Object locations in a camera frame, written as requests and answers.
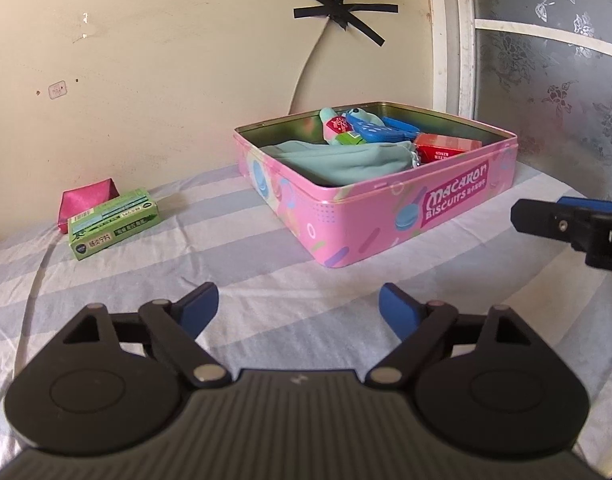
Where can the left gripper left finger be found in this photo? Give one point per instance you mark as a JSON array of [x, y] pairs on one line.
[[108, 381]]

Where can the teal plush toy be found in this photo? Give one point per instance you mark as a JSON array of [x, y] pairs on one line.
[[337, 130]]

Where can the red small carton box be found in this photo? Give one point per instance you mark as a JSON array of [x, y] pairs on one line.
[[433, 147]]

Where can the green tea box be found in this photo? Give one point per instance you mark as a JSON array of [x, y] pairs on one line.
[[112, 222]]

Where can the grey white striped bedsheet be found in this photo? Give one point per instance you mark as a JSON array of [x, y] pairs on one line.
[[280, 309]]

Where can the pink macaron biscuit tin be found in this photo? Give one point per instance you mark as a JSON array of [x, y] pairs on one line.
[[340, 225]]

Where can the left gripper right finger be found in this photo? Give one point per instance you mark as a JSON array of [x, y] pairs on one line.
[[485, 383]]

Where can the white wall sticker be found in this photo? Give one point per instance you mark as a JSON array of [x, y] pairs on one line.
[[57, 90]]

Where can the teal cloth pouch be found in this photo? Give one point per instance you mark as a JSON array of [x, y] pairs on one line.
[[338, 165]]

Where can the blue polka dot bow headband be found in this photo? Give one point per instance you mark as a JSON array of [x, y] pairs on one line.
[[373, 133]]

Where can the pink fabric wallet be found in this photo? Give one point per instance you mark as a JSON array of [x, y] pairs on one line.
[[79, 200]]

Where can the frosted floral window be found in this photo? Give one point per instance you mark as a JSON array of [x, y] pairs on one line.
[[539, 68]]

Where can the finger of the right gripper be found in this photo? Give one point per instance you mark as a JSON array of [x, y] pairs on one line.
[[569, 203], [542, 219]]

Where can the black tape cross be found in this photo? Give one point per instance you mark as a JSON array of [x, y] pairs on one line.
[[344, 14]]

